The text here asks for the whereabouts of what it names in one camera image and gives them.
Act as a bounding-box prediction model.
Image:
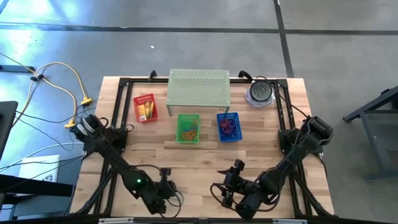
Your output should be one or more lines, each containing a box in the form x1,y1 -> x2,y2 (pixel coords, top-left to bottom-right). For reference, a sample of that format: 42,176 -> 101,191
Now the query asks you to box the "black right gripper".
217,169 -> 253,208

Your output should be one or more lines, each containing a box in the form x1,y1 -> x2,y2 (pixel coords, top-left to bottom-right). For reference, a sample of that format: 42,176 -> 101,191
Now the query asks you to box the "blue plastic basket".
216,112 -> 243,143

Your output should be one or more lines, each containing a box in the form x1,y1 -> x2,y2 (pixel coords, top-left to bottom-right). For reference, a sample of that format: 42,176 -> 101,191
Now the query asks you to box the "green plastic basket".
175,113 -> 201,144

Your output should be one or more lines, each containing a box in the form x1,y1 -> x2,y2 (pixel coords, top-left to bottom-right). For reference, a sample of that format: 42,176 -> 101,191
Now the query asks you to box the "red plastic basket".
132,93 -> 159,124

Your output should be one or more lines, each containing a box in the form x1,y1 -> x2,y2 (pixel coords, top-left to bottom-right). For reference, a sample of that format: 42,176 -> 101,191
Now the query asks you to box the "pale green perforated metal shelf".
166,68 -> 232,116

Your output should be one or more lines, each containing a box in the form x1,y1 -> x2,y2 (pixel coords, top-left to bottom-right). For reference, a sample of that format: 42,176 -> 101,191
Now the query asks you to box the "white paper sheet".
18,154 -> 60,183

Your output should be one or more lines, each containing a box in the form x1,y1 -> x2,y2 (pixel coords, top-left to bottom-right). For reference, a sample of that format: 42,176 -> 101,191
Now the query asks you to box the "black beam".
0,174 -> 74,197

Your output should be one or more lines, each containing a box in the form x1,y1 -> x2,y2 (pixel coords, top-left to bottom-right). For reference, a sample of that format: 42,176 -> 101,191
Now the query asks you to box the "grey-blue metal cart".
343,85 -> 398,184

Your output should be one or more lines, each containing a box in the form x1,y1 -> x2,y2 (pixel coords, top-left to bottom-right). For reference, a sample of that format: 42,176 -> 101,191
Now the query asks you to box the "black panel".
0,100 -> 19,160

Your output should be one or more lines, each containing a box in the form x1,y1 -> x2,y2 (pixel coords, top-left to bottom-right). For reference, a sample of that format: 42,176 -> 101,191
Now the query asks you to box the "black floor bar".
0,64 -> 35,73

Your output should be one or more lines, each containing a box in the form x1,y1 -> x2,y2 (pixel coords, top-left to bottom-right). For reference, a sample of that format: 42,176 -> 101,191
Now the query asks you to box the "silver bracket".
98,217 -> 134,224
272,218 -> 308,224

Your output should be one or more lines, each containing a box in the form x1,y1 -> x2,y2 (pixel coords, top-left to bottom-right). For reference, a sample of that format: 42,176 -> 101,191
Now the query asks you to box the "yellow extension cable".
0,52 -> 78,130
30,61 -> 93,106

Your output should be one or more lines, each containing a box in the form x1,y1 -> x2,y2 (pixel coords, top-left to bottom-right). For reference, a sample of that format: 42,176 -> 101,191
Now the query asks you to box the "black aluminium table frame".
72,77 -> 335,218

